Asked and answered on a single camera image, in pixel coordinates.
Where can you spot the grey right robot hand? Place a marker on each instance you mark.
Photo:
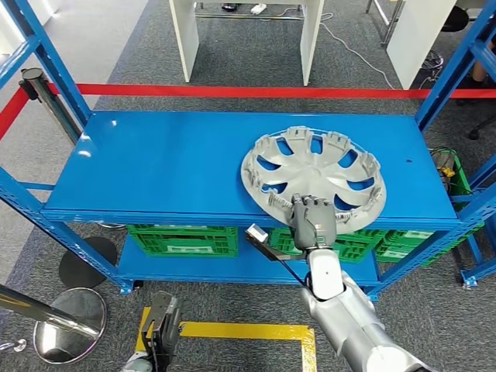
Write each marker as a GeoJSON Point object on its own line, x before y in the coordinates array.
{"type": "Point", "coordinates": [314, 226]}

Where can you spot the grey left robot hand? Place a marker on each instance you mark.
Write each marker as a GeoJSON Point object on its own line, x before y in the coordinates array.
{"type": "Point", "coordinates": [172, 328]}

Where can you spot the silver plastic wheel cover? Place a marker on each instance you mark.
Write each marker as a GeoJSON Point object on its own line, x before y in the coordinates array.
{"type": "Point", "coordinates": [314, 172]}

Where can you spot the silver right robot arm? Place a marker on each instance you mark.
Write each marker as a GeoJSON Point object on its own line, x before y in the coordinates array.
{"type": "Point", "coordinates": [349, 318]}

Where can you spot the blue metal shelf rack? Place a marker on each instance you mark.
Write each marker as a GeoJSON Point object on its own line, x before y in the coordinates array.
{"type": "Point", "coordinates": [174, 164]}

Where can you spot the green plastic crate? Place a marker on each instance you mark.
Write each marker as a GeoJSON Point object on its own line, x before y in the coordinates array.
{"type": "Point", "coordinates": [403, 241]}
{"type": "Point", "coordinates": [356, 249]}
{"type": "Point", "coordinates": [186, 241]}

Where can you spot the black round stanchion base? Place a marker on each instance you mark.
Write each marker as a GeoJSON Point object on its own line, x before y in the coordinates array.
{"type": "Point", "coordinates": [85, 264]}

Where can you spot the chrome stanchion with round base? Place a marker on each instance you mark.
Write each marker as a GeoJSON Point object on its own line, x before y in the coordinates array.
{"type": "Point", "coordinates": [69, 328]}

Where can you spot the small chrome fitting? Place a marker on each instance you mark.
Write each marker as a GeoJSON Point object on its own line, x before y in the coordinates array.
{"type": "Point", "coordinates": [17, 345]}

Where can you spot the white desk panel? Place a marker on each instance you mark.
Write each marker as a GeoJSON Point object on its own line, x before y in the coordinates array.
{"type": "Point", "coordinates": [414, 41]}

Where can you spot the white power strip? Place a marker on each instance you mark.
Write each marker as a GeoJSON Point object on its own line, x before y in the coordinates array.
{"type": "Point", "coordinates": [258, 8]}

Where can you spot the black chair base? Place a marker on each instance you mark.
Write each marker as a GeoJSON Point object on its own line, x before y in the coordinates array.
{"type": "Point", "coordinates": [475, 133]}

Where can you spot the black shoe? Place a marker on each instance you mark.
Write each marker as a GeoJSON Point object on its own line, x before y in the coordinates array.
{"type": "Point", "coordinates": [230, 7]}

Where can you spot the white desk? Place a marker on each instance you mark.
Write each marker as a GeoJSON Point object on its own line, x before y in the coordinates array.
{"type": "Point", "coordinates": [186, 41]}

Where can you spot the person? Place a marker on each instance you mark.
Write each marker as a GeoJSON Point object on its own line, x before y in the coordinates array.
{"type": "Point", "coordinates": [479, 73]}

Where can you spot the black round stool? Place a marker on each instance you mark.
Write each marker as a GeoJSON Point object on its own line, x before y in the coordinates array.
{"type": "Point", "coordinates": [453, 19]}

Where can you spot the steel table frame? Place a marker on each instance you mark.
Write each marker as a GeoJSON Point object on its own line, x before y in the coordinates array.
{"type": "Point", "coordinates": [392, 22]}

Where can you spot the dark stanchion post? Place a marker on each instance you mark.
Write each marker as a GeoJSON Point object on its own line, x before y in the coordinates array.
{"type": "Point", "coordinates": [50, 101]}

